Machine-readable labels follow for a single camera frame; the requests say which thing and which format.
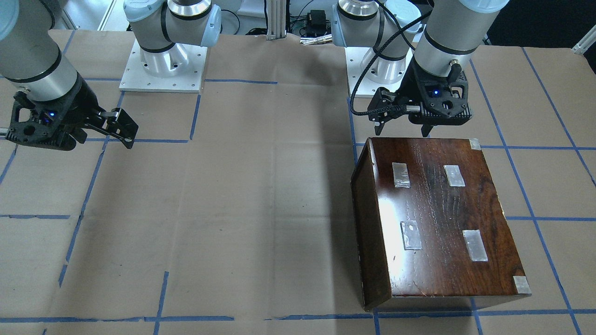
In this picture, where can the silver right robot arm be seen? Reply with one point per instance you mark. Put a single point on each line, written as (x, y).
(33, 62)

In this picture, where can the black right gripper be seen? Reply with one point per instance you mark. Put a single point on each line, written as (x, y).
(80, 105)

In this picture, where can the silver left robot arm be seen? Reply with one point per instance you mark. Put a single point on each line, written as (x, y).
(451, 30)

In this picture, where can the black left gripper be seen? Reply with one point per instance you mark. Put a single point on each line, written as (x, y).
(409, 84)

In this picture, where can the aluminium profile post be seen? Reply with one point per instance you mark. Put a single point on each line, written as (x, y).
(276, 12)

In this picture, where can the dark wooden drawer cabinet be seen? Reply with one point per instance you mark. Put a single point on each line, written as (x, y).
(431, 232)

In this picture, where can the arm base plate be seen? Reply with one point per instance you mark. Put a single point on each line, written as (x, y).
(383, 73)
(178, 70)

